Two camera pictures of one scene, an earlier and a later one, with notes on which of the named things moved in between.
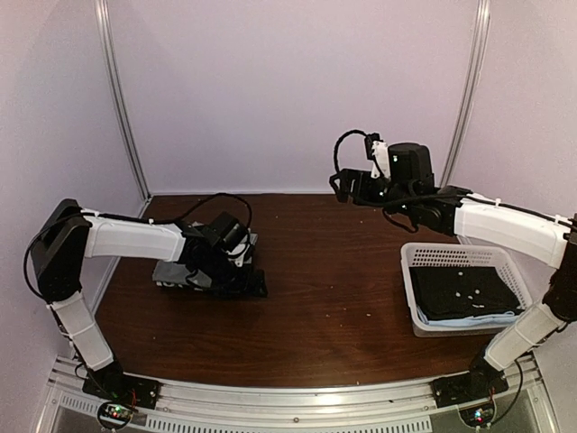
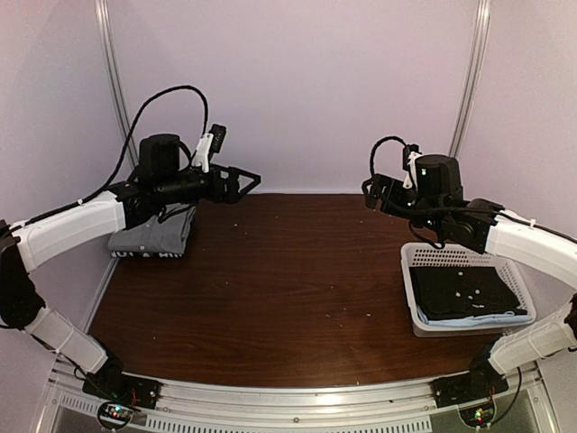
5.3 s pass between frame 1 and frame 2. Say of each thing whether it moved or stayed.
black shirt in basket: stayed
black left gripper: moved
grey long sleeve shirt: moved
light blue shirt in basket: stayed
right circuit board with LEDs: stayed
